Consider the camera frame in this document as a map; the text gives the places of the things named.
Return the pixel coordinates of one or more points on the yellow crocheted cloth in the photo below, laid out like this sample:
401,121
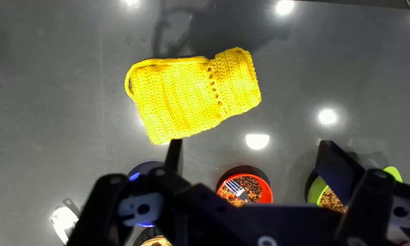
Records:
180,98

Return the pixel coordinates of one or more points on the green bowl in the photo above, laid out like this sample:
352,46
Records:
382,181

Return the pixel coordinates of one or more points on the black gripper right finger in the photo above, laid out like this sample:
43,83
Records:
337,170

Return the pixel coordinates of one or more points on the orange bowl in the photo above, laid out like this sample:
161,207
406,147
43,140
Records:
244,185

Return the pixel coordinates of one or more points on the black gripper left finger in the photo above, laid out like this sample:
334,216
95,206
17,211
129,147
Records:
173,155

